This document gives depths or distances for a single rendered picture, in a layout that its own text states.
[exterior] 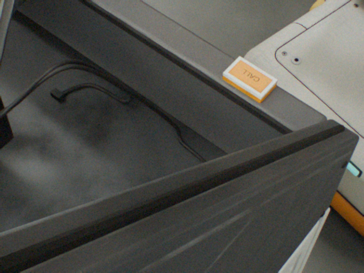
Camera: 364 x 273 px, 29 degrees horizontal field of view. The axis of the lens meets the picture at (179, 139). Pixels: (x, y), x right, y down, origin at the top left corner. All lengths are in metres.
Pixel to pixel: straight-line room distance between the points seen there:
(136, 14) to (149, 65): 0.06
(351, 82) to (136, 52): 0.89
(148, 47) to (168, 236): 0.48
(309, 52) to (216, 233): 1.28
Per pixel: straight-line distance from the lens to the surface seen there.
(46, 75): 0.67
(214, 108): 0.79
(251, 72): 0.74
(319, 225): 0.88
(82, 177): 0.83
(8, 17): 0.20
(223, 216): 0.41
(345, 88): 1.63
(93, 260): 0.29
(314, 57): 1.67
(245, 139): 0.80
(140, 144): 0.84
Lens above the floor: 1.55
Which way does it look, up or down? 58 degrees down
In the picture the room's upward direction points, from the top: 2 degrees clockwise
